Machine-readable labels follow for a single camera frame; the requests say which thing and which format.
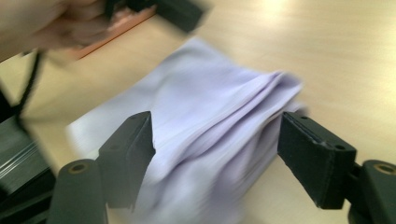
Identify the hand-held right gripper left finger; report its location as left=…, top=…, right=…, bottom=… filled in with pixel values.
left=98, top=111, right=156, bottom=209

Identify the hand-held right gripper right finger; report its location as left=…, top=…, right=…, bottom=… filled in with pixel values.
left=277, top=111, right=358, bottom=210

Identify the pink plastic basket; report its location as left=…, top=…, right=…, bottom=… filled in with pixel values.
left=73, top=7, right=157, bottom=61

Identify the white printed towel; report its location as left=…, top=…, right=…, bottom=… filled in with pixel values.
left=65, top=36, right=307, bottom=224

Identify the metal floor rail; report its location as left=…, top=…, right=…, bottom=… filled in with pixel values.
left=0, top=115, right=58, bottom=196

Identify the left hand-held gripper black cable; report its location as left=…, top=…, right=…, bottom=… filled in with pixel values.
left=12, top=50, right=44, bottom=125

